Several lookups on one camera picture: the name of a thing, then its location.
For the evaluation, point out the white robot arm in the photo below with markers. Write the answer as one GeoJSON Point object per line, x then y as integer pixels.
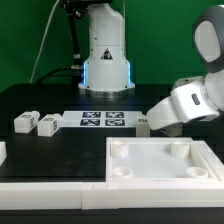
{"type": "Point", "coordinates": [107, 71]}

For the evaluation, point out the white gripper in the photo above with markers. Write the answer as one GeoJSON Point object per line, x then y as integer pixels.
{"type": "Point", "coordinates": [180, 107]}

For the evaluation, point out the white square tabletop part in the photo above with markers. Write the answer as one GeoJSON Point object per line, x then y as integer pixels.
{"type": "Point", "coordinates": [146, 159]}

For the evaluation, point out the white tag sheet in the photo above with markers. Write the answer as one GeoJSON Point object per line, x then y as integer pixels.
{"type": "Point", "coordinates": [101, 119]}

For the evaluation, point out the white obstacle fence left bar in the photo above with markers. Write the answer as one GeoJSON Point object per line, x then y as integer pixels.
{"type": "Point", "coordinates": [3, 153]}

